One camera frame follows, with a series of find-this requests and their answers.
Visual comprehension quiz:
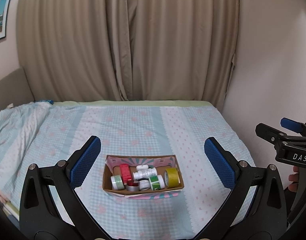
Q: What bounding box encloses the light blue crumpled blanket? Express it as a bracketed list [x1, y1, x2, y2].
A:
[0, 101, 55, 181]

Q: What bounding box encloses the yellow tape roll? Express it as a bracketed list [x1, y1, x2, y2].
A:
[164, 167, 180, 189]

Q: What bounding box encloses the small white black jar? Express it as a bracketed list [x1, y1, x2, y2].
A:
[139, 179, 151, 191]

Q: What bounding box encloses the open cardboard box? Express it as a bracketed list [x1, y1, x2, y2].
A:
[103, 155, 184, 199]

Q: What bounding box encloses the white earbuds case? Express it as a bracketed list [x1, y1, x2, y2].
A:
[136, 164, 149, 171]

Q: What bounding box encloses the green striped white jar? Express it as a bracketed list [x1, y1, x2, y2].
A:
[149, 174, 165, 191]

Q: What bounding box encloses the grey headboard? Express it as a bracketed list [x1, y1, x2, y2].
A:
[0, 68, 35, 111]

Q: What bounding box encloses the white pill bottle green label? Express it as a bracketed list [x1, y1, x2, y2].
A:
[133, 168, 157, 180]

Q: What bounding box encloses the blue checkered bed sheet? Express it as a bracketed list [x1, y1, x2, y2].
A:
[0, 103, 254, 239]

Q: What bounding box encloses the red rectangular carton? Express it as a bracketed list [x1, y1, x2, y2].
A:
[119, 164, 133, 185]

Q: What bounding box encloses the person's right hand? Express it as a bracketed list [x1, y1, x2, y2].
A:
[288, 166, 300, 192]

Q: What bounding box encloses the red and silver jar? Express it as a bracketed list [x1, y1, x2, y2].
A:
[126, 179, 140, 192]

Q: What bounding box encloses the pale green cream jar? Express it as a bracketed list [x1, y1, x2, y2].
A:
[111, 175, 125, 191]

